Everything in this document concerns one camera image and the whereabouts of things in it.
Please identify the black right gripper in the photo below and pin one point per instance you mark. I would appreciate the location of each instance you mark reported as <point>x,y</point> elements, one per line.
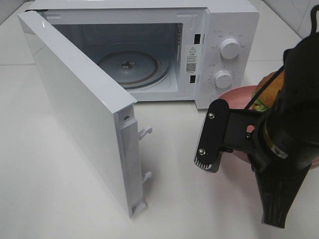
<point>282,143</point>

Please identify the burger with lettuce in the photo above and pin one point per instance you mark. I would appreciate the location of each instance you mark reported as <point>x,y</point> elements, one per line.
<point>268,96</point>

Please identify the pink round plate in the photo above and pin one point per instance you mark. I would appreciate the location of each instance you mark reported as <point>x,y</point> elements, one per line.
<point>238,98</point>

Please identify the round white door button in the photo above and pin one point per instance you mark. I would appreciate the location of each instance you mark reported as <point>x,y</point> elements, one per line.
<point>213,98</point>

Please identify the white microwave door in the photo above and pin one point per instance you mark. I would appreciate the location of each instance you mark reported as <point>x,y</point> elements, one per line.
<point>95,110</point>

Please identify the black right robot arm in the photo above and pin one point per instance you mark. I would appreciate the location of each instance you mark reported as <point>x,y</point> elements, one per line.
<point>301,65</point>

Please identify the lower white dial knob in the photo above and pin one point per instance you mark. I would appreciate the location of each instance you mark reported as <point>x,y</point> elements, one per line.
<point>223,79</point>

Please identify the white dial knob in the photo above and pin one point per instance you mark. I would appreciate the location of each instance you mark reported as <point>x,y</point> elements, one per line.
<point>223,79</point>
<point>229,48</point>

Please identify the upper white dial knob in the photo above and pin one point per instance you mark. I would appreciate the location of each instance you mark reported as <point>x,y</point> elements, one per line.
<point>229,48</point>

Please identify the white microwave oven body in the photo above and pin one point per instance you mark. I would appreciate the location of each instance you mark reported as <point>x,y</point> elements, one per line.
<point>185,32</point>

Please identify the glass microwave turntable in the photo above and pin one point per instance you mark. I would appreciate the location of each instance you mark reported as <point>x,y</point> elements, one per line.
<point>135,69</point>

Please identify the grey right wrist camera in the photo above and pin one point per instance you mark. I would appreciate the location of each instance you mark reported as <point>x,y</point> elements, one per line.
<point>209,148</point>

